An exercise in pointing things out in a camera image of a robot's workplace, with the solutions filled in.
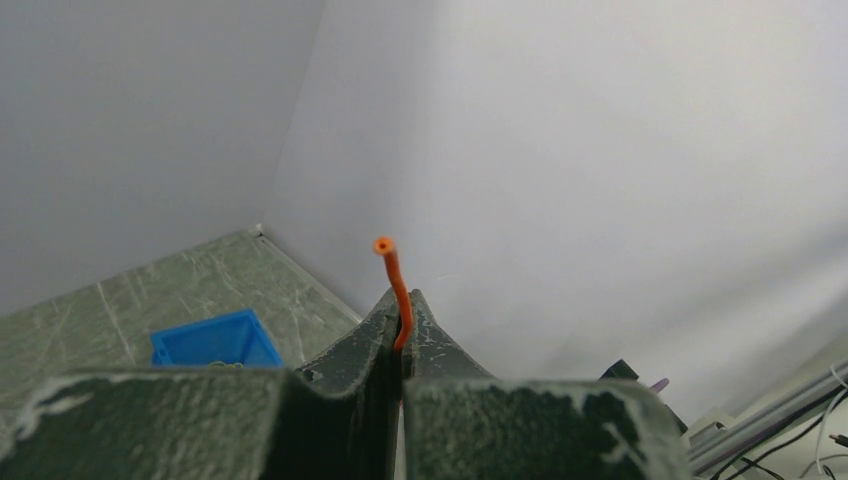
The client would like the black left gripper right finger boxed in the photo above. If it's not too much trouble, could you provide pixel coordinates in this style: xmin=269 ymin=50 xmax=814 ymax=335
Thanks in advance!
xmin=402 ymin=290 xmax=693 ymax=479

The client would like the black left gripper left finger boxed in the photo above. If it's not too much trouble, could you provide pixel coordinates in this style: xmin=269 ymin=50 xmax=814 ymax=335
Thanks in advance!
xmin=1 ymin=293 xmax=400 ymax=479

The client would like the orange cable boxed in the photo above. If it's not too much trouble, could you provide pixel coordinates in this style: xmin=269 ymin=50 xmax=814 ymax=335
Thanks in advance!
xmin=372 ymin=236 xmax=415 ymax=354

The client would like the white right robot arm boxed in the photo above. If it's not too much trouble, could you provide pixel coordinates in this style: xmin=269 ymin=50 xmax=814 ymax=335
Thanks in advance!
xmin=599 ymin=359 xmax=689 ymax=435

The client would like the blue plastic bin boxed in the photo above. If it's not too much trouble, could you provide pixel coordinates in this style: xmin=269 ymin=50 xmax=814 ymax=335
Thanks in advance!
xmin=150 ymin=309 xmax=284 ymax=368

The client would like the aluminium frame rail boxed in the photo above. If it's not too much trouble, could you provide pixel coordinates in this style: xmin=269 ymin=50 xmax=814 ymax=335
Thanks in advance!
xmin=689 ymin=360 xmax=847 ymax=479

